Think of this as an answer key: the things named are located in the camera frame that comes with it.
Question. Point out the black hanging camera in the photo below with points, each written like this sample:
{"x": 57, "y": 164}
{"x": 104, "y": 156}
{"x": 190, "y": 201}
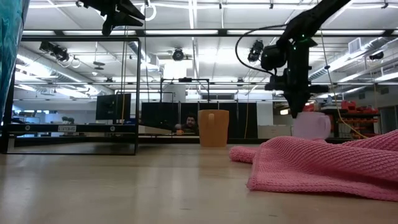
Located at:
{"x": 56, "y": 51}
{"x": 255, "y": 51}
{"x": 178, "y": 54}

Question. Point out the black partition panels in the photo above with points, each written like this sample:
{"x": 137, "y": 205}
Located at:
{"x": 161, "y": 115}

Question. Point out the pink knitted cloth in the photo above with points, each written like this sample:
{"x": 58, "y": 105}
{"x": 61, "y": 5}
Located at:
{"x": 311, "y": 168}

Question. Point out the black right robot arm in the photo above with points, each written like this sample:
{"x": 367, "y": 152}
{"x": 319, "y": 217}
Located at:
{"x": 311, "y": 21}

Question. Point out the white cabinet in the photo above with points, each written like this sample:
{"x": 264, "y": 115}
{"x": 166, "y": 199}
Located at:
{"x": 273, "y": 132}

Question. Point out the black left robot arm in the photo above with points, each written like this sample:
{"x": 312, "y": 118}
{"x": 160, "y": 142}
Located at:
{"x": 93, "y": 2}

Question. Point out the person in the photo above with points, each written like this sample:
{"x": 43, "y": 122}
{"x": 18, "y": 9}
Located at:
{"x": 190, "y": 123}

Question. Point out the orange mug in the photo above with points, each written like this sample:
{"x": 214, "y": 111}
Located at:
{"x": 214, "y": 130}

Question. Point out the wooden shelf with black frame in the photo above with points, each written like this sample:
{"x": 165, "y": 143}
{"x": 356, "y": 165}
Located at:
{"x": 46, "y": 128}

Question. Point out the rack of red bins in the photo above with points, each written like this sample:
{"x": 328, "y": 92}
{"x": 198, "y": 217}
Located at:
{"x": 357, "y": 118}

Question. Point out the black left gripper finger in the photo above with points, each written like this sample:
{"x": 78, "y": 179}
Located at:
{"x": 124, "y": 20}
{"x": 132, "y": 11}

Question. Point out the black computer monitor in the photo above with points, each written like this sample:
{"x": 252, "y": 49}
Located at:
{"x": 112, "y": 107}

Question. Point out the pale pink mug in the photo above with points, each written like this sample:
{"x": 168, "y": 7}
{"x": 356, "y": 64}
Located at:
{"x": 312, "y": 127}

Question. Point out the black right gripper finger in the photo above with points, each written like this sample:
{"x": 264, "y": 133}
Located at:
{"x": 301, "y": 107}
{"x": 294, "y": 107}

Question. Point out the teal ribbed glass cup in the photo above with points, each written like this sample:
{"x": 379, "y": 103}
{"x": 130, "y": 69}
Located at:
{"x": 11, "y": 46}

